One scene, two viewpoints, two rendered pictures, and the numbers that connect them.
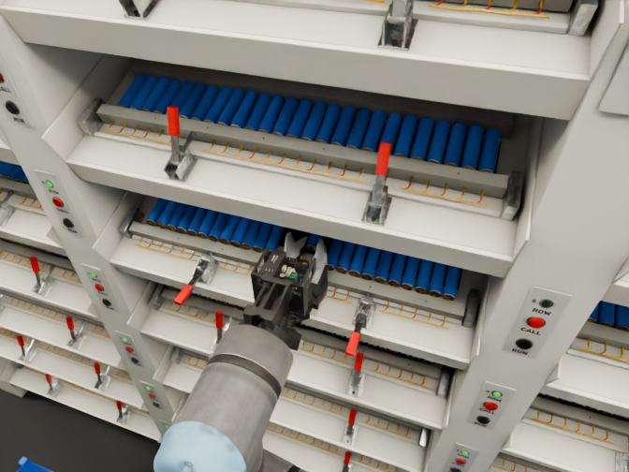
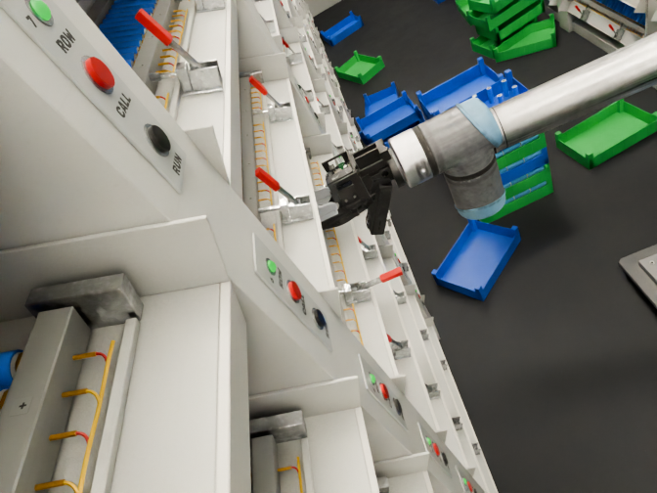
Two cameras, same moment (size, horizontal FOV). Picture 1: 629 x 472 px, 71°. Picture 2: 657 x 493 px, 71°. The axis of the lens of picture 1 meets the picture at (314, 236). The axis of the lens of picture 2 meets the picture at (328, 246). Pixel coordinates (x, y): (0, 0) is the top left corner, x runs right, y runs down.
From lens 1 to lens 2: 85 cm
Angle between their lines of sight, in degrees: 66
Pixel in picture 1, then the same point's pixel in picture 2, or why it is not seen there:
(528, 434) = not seen: hidden behind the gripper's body
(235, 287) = (357, 269)
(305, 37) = (223, 24)
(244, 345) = (406, 136)
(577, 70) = not seen: outside the picture
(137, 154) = (297, 256)
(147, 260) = (378, 353)
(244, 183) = (291, 174)
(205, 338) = (405, 370)
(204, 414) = (455, 113)
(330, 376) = (372, 269)
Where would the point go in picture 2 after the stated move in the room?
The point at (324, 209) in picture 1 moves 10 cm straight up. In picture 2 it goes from (292, 134) to (260, 83)
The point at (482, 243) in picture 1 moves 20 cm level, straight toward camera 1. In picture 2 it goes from (283, 86) to (379, 39)
